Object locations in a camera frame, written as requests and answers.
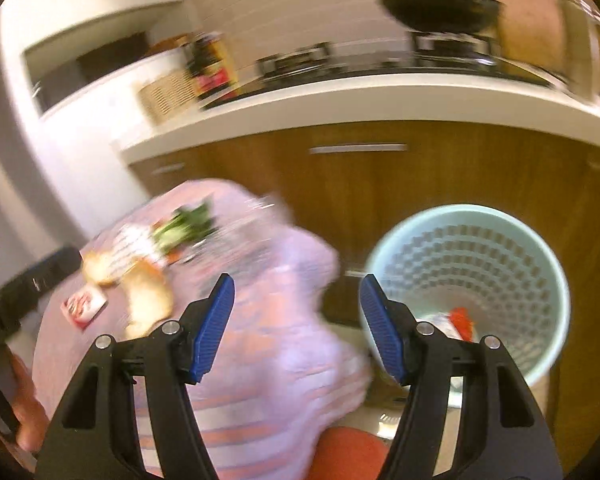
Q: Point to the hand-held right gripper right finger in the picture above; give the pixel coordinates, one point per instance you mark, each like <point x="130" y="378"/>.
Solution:
<point x="382" y="335"/>

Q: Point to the table with striped pink cloth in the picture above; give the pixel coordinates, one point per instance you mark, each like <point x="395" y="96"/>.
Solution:
<point x="280" y="360"/>

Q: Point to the grey metal container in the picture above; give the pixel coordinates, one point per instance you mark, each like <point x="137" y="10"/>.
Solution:
<point x="580" y="45"/>

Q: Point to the tan board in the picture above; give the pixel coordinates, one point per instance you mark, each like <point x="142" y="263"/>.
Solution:
<point x="530" y="15"/>

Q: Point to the pale green perforated waste basket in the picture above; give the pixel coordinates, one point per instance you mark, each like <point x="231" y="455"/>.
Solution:
<point x="530" y="270"/>

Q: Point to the dark sauce bottle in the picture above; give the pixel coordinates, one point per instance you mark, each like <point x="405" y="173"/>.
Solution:
<point x="212" y="65"/>

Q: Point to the green leafy vegetable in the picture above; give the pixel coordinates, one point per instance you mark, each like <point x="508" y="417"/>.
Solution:
<point x="182" y="225"/>

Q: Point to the red and white packet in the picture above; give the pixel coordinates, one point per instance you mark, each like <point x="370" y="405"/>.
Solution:
<point x="84" y="307"/>

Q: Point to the orange round stool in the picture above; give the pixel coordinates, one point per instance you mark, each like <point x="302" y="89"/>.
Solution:
<point x="347" y="455"/>

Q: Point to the wooden kitchen cabinet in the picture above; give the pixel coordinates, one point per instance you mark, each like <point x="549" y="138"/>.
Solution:
<point x="330" y="195"/>

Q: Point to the red and white wrapper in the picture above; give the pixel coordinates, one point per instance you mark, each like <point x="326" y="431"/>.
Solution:
<point x="457" y="325"/>

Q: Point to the white crumpled paper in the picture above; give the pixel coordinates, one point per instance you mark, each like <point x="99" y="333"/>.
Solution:
<point x="132" y="242"/>

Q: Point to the black gas cooktop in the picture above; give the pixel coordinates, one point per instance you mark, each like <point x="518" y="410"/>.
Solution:
<point x="360" y="72"/>

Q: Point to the large bread piece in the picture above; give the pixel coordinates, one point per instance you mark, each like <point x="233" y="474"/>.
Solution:
<point x="147" y="295"/>

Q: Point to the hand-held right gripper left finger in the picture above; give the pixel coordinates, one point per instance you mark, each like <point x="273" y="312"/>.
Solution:
<point x="212" y="330"/>

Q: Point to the woven storage basket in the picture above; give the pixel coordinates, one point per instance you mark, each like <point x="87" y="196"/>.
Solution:
<point x="170" y="95"/>

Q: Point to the person's left hand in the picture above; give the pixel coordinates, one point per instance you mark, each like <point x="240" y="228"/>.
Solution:
<point x="30" y="405"/>

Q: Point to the white kitchen countertop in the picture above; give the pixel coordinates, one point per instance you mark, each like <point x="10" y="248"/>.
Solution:
<point x="380" y="105"/>

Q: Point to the small bread piece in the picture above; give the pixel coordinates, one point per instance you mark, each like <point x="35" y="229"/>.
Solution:
<point x="100" y="267"/>

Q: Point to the black wok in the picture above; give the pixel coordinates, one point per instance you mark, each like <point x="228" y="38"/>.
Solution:
<point x="440" y="10"/>

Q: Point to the clear plastic bag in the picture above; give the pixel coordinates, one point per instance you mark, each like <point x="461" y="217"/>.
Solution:
<point x="240" y="240"/>

